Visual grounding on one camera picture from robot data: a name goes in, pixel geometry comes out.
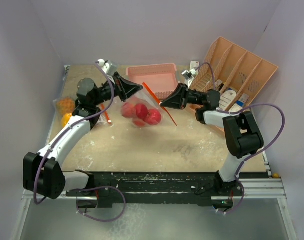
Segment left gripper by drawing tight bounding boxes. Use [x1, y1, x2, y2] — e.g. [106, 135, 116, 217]
[92, 71, 142, 107]

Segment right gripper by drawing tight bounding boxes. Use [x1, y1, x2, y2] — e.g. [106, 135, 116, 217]
[161, 83, 204, 110]

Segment clear zip bag red apples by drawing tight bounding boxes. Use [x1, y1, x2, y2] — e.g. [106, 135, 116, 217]
[120, 83, 177, 128]

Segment pink plastic basket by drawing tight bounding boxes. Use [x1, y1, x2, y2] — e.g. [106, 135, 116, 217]
[126, 63, 178, 100]

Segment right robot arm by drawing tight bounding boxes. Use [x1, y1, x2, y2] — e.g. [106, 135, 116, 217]
[160, 83, 264, 196]

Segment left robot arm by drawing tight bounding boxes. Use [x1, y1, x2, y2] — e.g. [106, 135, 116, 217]
[23, 72, 143, 204]

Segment fake pineapple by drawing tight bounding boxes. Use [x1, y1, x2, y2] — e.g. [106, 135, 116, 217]
[55, 97, 75, 115]

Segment clear zip bag mixed fruit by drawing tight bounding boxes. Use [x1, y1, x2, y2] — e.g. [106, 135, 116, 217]
[53, 96, 107, 128]

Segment fake yellow pepper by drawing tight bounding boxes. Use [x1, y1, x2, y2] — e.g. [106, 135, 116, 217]
[61, 113, 72, 127]

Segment small white box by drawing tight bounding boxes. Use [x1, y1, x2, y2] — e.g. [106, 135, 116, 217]
[189, 60, 199, 76]

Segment orange desk file organizer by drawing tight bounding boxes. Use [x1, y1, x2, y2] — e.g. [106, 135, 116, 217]
[185, 36, 279, 132]

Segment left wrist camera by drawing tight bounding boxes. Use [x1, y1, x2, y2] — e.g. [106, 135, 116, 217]
[95, 59, 117, 76]

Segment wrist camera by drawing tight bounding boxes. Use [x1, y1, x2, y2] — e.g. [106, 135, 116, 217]
[181, 69, 196, 88]
[95, 59, 117, 76]

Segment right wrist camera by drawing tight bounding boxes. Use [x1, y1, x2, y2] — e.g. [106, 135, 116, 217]
[181, 69, 196, 88]

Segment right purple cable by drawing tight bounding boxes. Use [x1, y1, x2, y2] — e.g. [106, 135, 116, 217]
[194, 62, 285, 216]

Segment purple cable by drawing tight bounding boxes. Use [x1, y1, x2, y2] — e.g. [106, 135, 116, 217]
[194, 62, 285, 216]
[33, 61, 127, 223]

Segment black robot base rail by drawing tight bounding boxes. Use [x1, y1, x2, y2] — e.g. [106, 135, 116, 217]
[66, 172, 243, 208]

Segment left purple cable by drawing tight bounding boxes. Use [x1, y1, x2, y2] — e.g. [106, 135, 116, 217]
[33, 61, 127, 223]

